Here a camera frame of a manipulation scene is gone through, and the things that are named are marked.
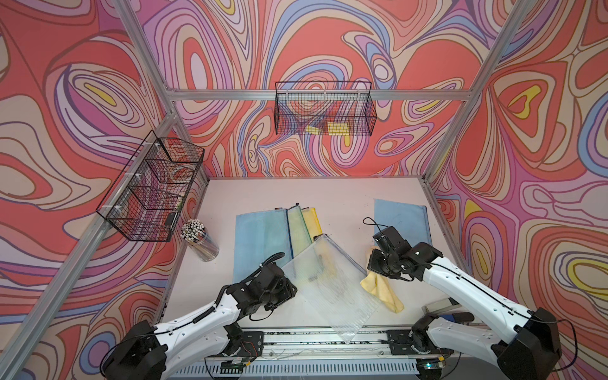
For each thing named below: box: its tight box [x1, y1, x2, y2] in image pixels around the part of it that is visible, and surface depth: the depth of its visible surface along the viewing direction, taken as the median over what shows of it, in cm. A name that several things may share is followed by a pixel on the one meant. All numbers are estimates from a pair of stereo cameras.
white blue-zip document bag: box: [283, 234, 383, 345], surface depth 86 cm
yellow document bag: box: [301, 207, 323, 243], surface depth 106 cm
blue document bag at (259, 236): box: [232, 209, 293, 284], surface depth 102 cm
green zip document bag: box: [286, 205, 313, 259], surface depth 101 cm
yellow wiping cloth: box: [360, 270, 405, 314], surface depth 77 cm
